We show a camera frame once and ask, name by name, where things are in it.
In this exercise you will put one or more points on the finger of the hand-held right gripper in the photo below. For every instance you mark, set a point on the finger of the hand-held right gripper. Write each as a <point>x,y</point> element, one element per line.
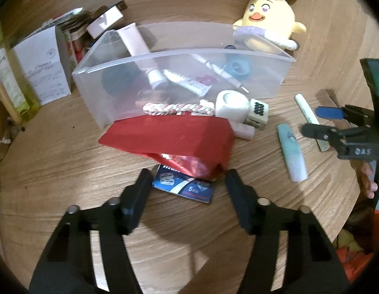
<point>318,131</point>
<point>328,112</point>

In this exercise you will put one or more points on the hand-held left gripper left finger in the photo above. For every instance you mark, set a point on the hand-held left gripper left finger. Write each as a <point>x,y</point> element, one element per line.
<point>137,196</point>

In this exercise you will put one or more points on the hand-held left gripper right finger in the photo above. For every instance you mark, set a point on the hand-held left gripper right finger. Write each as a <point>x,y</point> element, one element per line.
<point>238,196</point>

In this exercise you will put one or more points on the pale mint stick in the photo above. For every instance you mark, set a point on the pale mint stick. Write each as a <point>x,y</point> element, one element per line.
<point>306,110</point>

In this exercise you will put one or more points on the mint printed tube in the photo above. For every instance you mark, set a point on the mint printed tube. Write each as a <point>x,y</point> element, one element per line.
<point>292,153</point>

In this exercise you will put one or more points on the red foil snack packet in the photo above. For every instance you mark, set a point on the red foil snack packet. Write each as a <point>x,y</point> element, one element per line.
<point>165,134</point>

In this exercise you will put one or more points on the translucent plastic storage box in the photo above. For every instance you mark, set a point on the translucent plastic storage box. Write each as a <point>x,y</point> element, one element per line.
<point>269,73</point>

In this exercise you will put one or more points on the light blue tape roll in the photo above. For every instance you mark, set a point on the light blue tape roll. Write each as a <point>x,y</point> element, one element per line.
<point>238,67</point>

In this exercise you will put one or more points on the white pen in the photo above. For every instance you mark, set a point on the white pen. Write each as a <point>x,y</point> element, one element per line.
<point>220,72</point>

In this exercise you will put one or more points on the dark object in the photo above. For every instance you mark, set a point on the dark object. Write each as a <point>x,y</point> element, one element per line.
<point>119,78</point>

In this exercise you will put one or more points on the small white ointment tube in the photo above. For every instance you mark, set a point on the small white ointment tube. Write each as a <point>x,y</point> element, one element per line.
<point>183,81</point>

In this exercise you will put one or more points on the pink cream tube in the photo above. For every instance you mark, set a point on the pink cream tube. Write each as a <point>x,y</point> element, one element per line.
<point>136,43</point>

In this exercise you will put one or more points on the person's right hand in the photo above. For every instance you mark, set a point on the person's right hand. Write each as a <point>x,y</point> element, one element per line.
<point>367,180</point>

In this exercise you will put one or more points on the blue razor blade box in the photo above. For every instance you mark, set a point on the blue razor blade box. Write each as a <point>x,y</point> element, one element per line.
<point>180,186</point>

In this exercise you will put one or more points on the white tile green dots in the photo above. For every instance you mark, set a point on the white tile green dots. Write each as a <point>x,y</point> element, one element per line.
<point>258,113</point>

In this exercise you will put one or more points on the white rectangular block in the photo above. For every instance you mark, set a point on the white rectangular block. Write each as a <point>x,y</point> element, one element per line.
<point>243,130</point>

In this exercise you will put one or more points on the white tape roll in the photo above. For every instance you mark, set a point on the white tape roll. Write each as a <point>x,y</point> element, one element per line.
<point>230,105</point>

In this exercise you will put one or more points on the orange patterned cloth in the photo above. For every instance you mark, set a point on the orange patterned cloth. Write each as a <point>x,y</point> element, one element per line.
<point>351,260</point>

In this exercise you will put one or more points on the yellow chick plush toy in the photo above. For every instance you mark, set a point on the yellow chick plush toy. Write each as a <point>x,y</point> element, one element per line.
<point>269,15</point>

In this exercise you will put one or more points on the eyeglasses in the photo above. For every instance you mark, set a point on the eyeglasses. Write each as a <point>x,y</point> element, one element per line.
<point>12,133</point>

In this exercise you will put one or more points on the yellow-green spray bottle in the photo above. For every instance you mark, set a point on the yellow-green spray bottle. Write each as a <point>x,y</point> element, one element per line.
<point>21,104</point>

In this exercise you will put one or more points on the red patterned box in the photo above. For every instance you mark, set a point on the red patterned box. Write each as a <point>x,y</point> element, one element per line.
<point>77,49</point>

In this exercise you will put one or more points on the white paper box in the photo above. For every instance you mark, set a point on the white paper box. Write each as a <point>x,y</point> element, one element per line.
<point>42,67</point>

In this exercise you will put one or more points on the tan wooden stick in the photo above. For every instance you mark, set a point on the tan wooden stick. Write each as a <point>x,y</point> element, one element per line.
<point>6,104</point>

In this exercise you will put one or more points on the white box purple print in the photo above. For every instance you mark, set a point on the white box purple print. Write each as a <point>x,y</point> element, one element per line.
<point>103,21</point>

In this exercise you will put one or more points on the stack of booklets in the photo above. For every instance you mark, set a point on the stack of booklets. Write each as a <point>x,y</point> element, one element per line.
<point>70,21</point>

